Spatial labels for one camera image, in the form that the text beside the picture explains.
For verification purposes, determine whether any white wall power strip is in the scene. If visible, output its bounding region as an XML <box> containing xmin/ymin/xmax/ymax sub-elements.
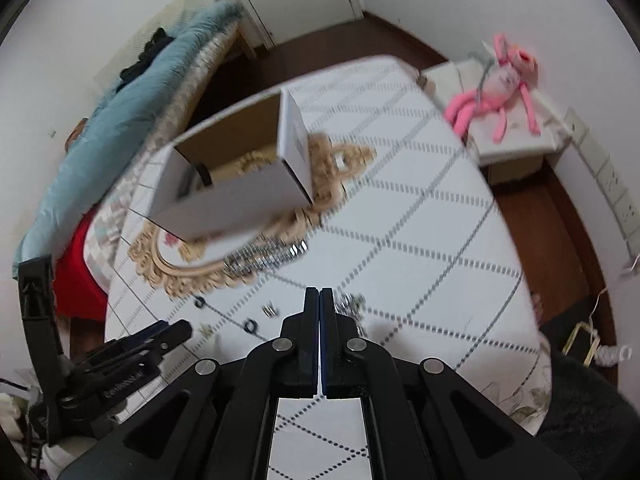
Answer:
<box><xmin>563</xmin><ymin>107</ymin><xmax>639</xmax><ymax>260</ymax></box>

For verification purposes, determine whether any brown pillow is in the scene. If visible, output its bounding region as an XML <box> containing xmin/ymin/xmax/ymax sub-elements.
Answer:
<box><xmin>64</xmin><ymin>117</ymin><xmax>88</xmax><ymax>152</ymax></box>

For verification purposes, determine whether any silver chain necklace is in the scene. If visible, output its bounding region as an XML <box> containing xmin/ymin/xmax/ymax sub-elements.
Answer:
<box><xmin>221</xmin><ymin>239</ymin><xmax>309</xmax><ymax>276</ymax></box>

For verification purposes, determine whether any patterned white tablecloth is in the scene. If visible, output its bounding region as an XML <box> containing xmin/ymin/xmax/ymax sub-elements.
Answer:
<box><xmin>105</xmin><ymin>56</ymin><xmax>551</xmax><ymax>434</ymax></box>

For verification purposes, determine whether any checkered bed sheet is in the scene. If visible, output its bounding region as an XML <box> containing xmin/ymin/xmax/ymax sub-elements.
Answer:
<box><xmin>82</xmin><ymin>24</ymin><xmax>240</xmax><ymax>292</ymax></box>

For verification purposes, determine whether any silver chain bracelet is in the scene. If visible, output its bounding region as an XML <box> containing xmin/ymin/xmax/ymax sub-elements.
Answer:
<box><xmin>333</xmin><ymin>292</ymin><xmax>367</xmax><ymax>326</ymax></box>

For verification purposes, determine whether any teal blue duvet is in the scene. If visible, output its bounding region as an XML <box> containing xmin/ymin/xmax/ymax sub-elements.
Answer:
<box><xmin>12</xmin><ymin>0</ymin><xmax>242</xmax><ymax>276</ymax></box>

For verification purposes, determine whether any white side box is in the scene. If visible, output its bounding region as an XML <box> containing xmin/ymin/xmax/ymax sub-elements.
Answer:
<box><xmin>419</xmin><ymin>58</ymin><xmax>563</xmax><ymax>185</ymax></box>

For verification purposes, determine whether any small silver earring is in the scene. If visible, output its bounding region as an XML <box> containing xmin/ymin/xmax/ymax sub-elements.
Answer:
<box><xmin>262</xmin><ymin>302</ymin><xmax>279</xmax><ymax>318</ymax></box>

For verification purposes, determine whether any white cardboard box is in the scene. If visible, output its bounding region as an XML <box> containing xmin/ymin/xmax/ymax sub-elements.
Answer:
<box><xmin>146</xmin><ymin>89</ymin><xmax>314</xmax><ymax>240</ymax></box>

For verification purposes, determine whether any black clothing on bed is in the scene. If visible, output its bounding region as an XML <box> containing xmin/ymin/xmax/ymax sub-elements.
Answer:
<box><xmin>116</xmin><ymin>27</ymin><xmax>174</xmax><ymax>92</ymax></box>

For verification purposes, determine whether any red blanket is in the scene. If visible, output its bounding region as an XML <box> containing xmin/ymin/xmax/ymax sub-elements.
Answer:
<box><xmin>52</xmin><ymin>208</ymin><xmax>107</xmax><ymax>322</ymax></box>

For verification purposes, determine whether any pink panther plush toy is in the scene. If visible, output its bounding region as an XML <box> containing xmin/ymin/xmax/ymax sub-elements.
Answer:
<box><xmin>444</xmin><ymin>34</ymin><xmax>540</xmax><ymax>143</ymax></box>

